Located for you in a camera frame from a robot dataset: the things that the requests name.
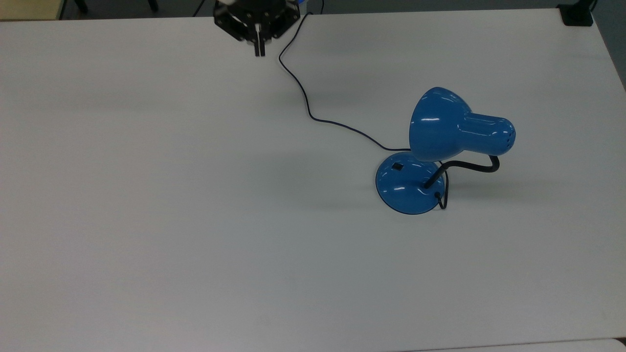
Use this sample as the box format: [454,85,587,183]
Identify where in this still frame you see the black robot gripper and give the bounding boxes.
[214,0,301,57]

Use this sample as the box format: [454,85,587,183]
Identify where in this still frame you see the blue desk lamp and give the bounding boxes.
[375,87,516,215]

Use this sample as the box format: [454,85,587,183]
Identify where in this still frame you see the light wooden furniture panel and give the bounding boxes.
[0,0,67,22]

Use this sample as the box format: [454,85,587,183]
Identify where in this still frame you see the black lamp power cable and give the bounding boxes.
[278,0,449,210]

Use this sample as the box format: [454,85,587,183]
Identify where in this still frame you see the black corner clamp mount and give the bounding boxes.
[558,0,595,27]

